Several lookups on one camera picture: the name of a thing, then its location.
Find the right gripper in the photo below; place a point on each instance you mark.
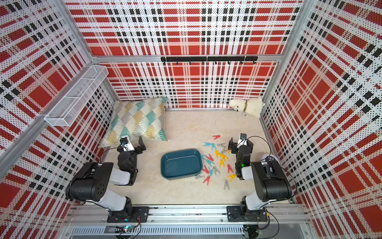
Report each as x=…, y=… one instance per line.
x=234, y=145

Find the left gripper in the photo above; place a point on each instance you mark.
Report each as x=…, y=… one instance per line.
x=139, y=150

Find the teal plastic storage box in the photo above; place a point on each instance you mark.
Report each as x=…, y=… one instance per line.
x=181, y=164

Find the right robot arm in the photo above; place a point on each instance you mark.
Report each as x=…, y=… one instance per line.
x=270, y=180

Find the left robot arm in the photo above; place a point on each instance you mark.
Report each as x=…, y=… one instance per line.
x=90, y=184

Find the grey clothespin top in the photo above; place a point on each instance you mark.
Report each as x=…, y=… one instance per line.
x=221, y=145

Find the grey clothespin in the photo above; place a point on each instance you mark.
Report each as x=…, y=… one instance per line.
x=221, y=145
x=199, y=176
x=215, y=170
x=226, y=185

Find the yellow clothespin middle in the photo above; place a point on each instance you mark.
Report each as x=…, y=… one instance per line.
x=217, y=153

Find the yellow clothespin small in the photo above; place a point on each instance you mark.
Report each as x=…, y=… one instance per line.
x=221, y=163

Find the grey clothespin centre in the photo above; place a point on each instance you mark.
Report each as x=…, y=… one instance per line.
x=215, y=170

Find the yellow clothespin lower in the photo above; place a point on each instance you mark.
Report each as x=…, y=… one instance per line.
x=231, y=177

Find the patterned cushion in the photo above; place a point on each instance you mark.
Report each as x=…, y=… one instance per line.
x=136, y=119

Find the grey clothespin bottom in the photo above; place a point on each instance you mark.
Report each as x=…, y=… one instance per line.
x=226, y=185

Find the red clothespin bottom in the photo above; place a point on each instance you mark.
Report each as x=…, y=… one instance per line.
x=207, y=180

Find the white plush dog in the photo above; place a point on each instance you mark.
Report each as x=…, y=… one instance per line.
x=252, y=107

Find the grey clothespin left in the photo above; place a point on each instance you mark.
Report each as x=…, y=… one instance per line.
x=199, y=176

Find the green circuit board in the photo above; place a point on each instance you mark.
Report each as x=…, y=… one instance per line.
x=124, y=229

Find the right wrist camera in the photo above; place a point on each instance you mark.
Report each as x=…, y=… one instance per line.
x=242, y=140

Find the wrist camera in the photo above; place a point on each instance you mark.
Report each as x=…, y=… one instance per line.
x=242, y=140
x=126, y=144

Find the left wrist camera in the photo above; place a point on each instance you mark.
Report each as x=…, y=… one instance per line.
x=126, y=144

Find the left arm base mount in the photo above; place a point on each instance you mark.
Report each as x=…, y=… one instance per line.
x=135, y=215

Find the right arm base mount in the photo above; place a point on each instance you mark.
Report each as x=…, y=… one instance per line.
x=237, y=214

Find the white wire mesh shelf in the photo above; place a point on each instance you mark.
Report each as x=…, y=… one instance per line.
x=65, y=112

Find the black hook rail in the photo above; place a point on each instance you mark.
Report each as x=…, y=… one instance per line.
x=210, y=59

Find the aluminium front rail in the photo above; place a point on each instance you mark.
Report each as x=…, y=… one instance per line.
x=209, y=214

